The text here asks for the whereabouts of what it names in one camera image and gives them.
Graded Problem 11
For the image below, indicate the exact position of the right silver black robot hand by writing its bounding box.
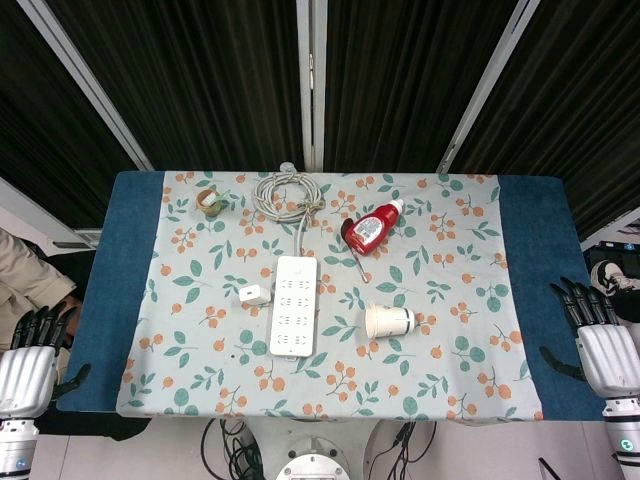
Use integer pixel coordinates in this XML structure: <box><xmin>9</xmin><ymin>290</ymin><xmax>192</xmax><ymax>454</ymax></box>
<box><xmin>539</xmin><ymin>276</ymin><xmax>640</xmax><ymax>401</ymax></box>

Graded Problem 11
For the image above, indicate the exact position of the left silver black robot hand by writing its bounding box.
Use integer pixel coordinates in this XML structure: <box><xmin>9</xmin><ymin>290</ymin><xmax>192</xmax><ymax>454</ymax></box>
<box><xmin>0</xmin><ymin>299</ymin><xmax>92</xmax><ymax>421</ymax></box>

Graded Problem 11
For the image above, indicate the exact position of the small white charger cube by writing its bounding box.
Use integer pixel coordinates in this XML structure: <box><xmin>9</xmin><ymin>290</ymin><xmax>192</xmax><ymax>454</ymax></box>
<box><xmin>237</xmin><ymin>285</ymin><xmax>272</xmax><ymax>306</ymax></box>

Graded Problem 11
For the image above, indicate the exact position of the round white robot base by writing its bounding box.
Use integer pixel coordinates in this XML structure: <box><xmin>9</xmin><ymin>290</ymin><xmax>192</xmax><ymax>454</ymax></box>
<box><xmin>274</xmin><ymin>433</ymin><xmax>352</xmax><ymax>480</ymax></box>

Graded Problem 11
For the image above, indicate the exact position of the white power strip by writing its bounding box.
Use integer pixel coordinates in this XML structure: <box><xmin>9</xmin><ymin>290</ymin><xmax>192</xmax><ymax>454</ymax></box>
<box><xmin>269</xmin><ymin>255</ymin><xmax>320</xmax><ymax>359</ymax></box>

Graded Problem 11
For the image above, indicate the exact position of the black white sneaker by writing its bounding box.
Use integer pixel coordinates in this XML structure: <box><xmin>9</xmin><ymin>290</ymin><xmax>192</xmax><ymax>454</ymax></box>
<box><xmin>589</xmin><ymin>259</ymin><xmax>640</xmax><ymax>297</ymax></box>

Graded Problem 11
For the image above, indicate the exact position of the blue table cover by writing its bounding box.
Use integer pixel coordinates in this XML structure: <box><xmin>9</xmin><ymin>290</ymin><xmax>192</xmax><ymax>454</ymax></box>
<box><xmin>55</xmin><ymin>170</ymin><xmax>607</xmax><ymax>424</ymax></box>

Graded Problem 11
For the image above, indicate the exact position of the person in beige jacket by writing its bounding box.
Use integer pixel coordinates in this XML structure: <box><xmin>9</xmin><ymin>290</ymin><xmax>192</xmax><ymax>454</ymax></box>
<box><xmin>0</xmin><ymin>227</ymin><xmax>85</xmax><ymax>351</ymax></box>

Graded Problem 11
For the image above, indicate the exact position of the floral patterned tablecloth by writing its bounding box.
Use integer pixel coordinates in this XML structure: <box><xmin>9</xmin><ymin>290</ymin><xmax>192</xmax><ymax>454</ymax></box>
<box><xmin>115</xmin><ymin>170</ymin><xmax>546</xmax><ymax>422</ymax></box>

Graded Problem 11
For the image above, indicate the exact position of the white paper cup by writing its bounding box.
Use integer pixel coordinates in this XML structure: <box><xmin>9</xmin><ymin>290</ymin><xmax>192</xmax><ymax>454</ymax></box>
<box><xmin>363</xmin><ymin>303</ymin><xmax>416</xmax><ymax>341</ymax></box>

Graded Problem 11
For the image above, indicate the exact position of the small brown wooden cup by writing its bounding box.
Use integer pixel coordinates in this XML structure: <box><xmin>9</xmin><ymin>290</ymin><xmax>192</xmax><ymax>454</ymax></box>
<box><xmin>194</xmin><ymin>188</ymin><xmax>227</xmax><ymax>217</ymax></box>

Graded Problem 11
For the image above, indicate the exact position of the black pleated curtain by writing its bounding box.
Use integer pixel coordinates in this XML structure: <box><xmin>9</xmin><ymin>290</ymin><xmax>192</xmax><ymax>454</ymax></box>
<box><xmin>448</xmin><ymin>0</ymin><xmax>640</xmax><ymax>242</ymax></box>
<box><xmin>323</xmin><ymin>0</ymin><xmax>522</xmax><ymax>174</ymax></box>
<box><xmin>46</xmin><ymin>0</ymin><xmax>307</xmax><ymax>171</ymax></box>
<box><xmin>0</xmin><ymin>0</ymin><xmax>142</xmax><ymax>229</ymax></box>

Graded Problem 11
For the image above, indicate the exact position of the red ketchup squeeze bottle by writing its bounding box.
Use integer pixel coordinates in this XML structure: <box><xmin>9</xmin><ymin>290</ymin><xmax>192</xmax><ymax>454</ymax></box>
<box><xmin>344</xmin><ymin>198</ymin><xmax>406</xmax><ymax>257</ymax></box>

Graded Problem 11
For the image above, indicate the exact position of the black floor cable bundle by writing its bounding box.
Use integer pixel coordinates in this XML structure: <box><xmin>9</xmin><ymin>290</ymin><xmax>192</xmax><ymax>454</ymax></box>
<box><xmin>383</xmin><ymin>420</ymin><xmax>437</xmax><ymax>480</ymax></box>
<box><xmin>199</xmin><ymin>418</ymin><xmax>267</xmax><ymax>480</ymax></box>

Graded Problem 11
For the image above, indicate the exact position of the grey slanted frame post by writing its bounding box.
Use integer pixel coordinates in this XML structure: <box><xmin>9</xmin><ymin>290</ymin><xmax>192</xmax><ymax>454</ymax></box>
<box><xmin>18</xmin><ymin>0</ymin><xmax>154</xmax><ymax>172</ymax></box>
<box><xmin>436</xmin><ymin>0</ymin><xmax>542</xmax><ymax>175</ymax></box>

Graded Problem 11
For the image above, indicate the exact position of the white cable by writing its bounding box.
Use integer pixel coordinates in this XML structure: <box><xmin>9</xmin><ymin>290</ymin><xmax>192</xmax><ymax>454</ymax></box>
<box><xmin>253</xmin><ymin>160</ymin><xmax>328</xmax><ymax>259</ymax></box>

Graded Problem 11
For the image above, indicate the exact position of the grey vertical frame post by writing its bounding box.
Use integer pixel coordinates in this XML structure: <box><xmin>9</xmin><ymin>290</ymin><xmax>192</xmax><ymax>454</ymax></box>
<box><xmin>295</xmin><ymin>0</ymin><xmax>328</xmax><ymax>172</ymax></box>

